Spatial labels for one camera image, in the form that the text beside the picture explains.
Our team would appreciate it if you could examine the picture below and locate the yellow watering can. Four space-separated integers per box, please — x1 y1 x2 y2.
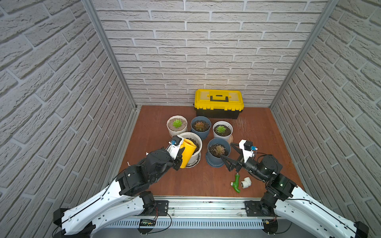
179 138 197 169

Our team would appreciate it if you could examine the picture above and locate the blue-grey plant pot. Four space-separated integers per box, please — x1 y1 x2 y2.
191 116 211 140
205 138 231 168

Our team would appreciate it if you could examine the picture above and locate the small white ribbed pot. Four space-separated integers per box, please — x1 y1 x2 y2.
212 121 233 143

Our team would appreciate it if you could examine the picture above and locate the large white round pot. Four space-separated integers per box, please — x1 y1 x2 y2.
180 132 202 164

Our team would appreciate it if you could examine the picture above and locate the cream faceted pot clay soil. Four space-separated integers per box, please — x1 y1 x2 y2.
166 115 188 137

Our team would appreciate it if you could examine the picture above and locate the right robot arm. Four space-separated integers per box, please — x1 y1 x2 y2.
221 140 369 238

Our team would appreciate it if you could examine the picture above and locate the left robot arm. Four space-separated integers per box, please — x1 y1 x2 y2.
52 148 185 238

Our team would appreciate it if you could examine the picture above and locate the white pipe elbow fitting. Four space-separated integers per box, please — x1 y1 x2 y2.
240 177 252 189

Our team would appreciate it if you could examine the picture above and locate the pink-green succulent front blue pot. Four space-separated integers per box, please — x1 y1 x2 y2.
211 144 228 158

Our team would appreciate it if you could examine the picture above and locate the green succulent small white pot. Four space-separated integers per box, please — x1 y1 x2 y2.
215 125 228 136

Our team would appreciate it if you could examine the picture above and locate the bright green succulent cream pot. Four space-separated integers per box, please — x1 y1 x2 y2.
172 119 183 129

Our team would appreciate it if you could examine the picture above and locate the reddish succulent back blue pot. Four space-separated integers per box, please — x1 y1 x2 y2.
193 121 209 132

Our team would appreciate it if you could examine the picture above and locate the white saucer large pot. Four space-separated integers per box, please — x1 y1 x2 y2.
186 160 200 168

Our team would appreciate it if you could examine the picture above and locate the blue saucer front pot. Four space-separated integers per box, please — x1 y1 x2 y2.
206 160 225 168

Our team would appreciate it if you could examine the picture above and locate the yellow black toolbox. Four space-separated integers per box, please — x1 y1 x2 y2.
194 89 244 119

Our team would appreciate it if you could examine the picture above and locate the left small controller board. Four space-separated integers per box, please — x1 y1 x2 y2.
138 219 156 235

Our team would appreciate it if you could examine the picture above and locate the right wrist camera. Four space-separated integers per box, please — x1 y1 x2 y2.
239 140 258 162

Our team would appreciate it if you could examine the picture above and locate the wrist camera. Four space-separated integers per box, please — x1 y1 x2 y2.
239 140 258 162
166 135 184 160

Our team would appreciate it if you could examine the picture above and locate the green hose nozzle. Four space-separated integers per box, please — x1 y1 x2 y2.
231 173 241 193

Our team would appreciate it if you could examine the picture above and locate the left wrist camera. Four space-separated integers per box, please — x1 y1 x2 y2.
166 135 184 160

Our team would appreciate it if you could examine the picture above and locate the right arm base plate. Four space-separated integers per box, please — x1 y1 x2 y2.
244 200 275 217

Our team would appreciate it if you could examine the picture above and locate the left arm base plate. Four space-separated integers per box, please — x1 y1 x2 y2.
146 200 169 217

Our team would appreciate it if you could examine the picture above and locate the aluminium front rail frame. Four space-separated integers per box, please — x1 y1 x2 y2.
75 194 340 238

